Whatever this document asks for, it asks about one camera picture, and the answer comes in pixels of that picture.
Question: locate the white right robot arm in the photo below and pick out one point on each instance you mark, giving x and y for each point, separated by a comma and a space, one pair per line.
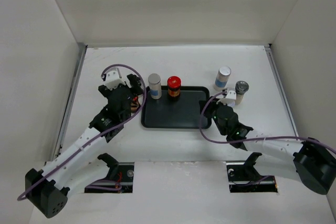
305, 160

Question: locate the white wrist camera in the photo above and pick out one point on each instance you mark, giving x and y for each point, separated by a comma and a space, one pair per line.
229, 97
112, 78

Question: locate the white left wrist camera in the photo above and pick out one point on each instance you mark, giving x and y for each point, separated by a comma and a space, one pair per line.
112, 78

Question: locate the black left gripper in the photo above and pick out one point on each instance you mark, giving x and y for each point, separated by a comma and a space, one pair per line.
135, 88

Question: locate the white lid blue label shaker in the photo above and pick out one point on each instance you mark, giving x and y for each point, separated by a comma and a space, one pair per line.
222, 78

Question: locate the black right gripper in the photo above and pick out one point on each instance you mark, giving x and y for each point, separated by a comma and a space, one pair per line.
211, 105

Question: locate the silver lid blue label shaker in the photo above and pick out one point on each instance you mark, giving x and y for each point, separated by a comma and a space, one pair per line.
155, 86

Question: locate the black plastic tray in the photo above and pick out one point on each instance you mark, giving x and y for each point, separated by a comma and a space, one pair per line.
184, 113

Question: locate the red lid sauce jar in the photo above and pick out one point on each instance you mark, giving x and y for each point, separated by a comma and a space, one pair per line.
174, 88
135, 104

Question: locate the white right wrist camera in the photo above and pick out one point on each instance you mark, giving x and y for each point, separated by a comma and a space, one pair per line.
229, 97

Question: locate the grey lid salt grinder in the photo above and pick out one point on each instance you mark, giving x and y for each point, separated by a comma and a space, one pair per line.
241, 87

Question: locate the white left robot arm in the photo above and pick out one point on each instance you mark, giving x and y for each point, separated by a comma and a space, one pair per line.
84, 163

